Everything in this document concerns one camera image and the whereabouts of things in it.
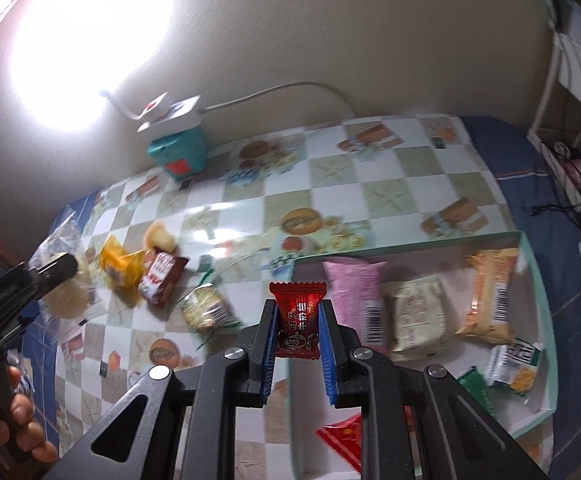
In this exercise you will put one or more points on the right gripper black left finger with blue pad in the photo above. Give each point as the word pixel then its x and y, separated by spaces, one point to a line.
pixel 180 424

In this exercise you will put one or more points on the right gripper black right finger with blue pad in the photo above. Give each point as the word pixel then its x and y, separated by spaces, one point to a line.
pixel 415 423

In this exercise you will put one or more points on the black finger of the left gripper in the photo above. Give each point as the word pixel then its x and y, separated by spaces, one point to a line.
pixel 24 284

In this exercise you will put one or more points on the green white walnut cookie packet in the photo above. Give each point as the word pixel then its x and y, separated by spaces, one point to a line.
pixel 514 367

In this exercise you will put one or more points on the clear green round cracker packet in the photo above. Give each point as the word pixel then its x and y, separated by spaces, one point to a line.
pixel 206 312

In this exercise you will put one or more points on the pink snack packet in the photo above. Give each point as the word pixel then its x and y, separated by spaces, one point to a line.
pixel 355 292

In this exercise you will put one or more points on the small red candy wrapper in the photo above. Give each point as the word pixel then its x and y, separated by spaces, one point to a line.
pixel 298 304

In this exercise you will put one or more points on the yellow jelly cup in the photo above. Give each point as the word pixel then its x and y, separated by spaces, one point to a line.
pixel 157 236

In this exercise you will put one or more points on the person's left hand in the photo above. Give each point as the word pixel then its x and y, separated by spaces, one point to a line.
pixel 16 420

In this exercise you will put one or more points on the dark green snack packet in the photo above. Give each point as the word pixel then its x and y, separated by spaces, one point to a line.
pixel 475 384

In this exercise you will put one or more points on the large red snack packet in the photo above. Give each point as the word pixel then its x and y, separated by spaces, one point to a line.
pixel 345 438

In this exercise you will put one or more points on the clear bag round bread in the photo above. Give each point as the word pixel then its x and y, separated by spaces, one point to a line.
pixel 75 302

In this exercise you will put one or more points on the pale beige snack packet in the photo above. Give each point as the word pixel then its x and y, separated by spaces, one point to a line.
pixel 417 318

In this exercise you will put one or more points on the orange beige cracker packet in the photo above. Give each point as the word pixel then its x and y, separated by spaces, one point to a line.
pixel 488 316

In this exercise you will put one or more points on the shallow teal white tray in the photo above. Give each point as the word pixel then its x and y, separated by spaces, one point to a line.
pixel 529 314

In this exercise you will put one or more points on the yellow wrapped snack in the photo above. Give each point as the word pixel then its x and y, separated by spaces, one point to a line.
pixel 122 269

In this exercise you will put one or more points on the brown red milk biscuit packet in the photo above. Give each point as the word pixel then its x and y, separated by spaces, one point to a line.
pixel 160 277

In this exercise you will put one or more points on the checkered patterned tablecloth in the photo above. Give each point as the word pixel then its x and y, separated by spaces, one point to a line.
pixel 290 219

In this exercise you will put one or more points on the teal box red label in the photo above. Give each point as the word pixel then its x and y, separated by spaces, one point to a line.
pixel 182 154

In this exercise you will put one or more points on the white power strip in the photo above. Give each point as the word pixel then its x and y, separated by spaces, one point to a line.
pixel 163 115

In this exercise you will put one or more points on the white metal rack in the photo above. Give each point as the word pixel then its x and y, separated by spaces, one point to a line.
pixel 570 85

